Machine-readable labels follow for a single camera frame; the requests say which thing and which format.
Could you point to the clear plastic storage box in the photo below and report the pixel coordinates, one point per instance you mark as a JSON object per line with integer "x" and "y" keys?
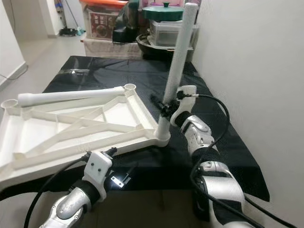
{"x": 166, "y": 34}

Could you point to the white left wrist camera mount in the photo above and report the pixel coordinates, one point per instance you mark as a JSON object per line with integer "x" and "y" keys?
{"x": 97, "y": 168}

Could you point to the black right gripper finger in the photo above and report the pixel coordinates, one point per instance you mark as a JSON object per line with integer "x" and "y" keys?
{"x": 156, "y": 102}

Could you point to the black round bowl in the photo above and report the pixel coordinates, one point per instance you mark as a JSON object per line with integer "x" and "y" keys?
{"x": 145, "y": 47}

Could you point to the orange lid storage box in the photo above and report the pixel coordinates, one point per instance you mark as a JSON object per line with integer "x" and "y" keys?
{"x": 99, "y": 26}

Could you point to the beige patterned box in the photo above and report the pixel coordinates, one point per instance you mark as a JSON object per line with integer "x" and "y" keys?
{"x": 109, "y": 48}

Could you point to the black head mop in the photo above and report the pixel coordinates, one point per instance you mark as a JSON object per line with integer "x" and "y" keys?
{"x": 69, "y": 32}

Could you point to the green round lid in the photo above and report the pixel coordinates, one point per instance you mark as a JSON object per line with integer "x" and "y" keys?
{"x": 164, "y": 13}

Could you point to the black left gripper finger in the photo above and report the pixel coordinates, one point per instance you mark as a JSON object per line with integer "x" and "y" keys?
{"x": 130, "y": 175}

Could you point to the black tablecloth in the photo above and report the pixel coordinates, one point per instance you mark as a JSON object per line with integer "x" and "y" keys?
{"x": 123, "y": 71}

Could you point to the white plastic children table top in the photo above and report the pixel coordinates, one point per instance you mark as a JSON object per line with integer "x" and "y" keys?
{"x": 76, "y": 156}

